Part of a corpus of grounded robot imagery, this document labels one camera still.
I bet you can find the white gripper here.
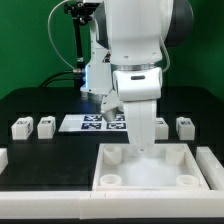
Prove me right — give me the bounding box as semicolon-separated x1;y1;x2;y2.
100;68;162;151

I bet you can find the white square table top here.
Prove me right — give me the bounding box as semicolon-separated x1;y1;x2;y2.
92;144;209;191

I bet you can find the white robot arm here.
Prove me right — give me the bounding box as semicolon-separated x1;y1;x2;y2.
81;0;194;151

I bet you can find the white sheet with markers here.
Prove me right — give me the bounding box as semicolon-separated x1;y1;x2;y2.
59;114;126;132

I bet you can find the white left fence block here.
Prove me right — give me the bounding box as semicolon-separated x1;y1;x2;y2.
0;148;8;174

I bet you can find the black cable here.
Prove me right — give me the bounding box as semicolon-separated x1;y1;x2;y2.
39;70;83;89

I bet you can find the grey cable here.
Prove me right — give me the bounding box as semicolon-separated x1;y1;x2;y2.
47;0;78;71

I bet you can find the white front fence wall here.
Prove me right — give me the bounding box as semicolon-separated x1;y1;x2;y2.
0;190;224;219

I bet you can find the white fence wall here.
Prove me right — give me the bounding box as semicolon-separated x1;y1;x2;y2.
0;190;224;219
196;147;224;190

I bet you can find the white right fence wall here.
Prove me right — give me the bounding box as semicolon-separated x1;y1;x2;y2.
196;147;224;190

